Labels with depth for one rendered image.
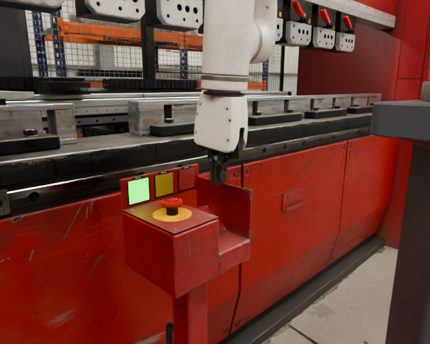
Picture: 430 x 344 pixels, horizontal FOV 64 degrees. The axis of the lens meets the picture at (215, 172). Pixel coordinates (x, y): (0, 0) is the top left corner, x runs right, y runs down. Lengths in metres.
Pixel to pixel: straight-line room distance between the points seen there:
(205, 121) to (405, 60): 1.84
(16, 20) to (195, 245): 1.07
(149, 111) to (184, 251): 0.51
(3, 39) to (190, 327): 1.10
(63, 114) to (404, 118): 0.79
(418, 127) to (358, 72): 2.28
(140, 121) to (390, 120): 0.85
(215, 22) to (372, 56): 1.89
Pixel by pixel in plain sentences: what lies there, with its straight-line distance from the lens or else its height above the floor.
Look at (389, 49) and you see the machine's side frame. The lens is 2.39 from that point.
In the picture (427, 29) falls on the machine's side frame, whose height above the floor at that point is 1.31.
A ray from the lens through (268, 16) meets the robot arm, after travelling 0.69.
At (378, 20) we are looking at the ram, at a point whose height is 1.35.
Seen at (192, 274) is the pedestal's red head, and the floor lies 0.69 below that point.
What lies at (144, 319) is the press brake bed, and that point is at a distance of 1.02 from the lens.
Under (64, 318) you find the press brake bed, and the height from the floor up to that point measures 0.51.
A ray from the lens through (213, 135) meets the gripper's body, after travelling 0.63.
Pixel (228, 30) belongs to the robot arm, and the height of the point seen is 1.10.
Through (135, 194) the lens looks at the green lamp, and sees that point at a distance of 0.68.
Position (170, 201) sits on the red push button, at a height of 0.81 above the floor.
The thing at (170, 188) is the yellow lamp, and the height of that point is 0.80.
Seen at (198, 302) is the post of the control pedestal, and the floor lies 0.58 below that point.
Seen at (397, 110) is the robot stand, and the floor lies 1.00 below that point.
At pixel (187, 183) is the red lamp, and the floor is 0.80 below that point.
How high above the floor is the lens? 1.01
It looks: 14 degrees down
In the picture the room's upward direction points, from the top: straight up
